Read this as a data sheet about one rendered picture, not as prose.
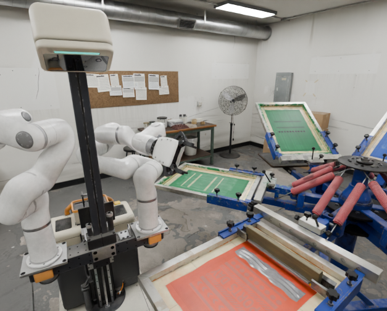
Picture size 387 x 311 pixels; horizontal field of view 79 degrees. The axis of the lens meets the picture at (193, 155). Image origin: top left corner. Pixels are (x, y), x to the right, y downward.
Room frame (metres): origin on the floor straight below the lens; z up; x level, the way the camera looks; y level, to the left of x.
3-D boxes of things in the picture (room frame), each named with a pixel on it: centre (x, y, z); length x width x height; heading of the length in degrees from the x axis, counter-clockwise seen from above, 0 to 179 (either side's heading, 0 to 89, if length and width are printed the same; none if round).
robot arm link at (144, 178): (1.00, 0.22, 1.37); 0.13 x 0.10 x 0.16; 165
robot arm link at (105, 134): (1.07, 0.41, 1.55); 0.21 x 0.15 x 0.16; 75
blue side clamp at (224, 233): (1.18, -0.28, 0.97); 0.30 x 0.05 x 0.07; 125
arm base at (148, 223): (1.00, 0.23, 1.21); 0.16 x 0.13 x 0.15; 29
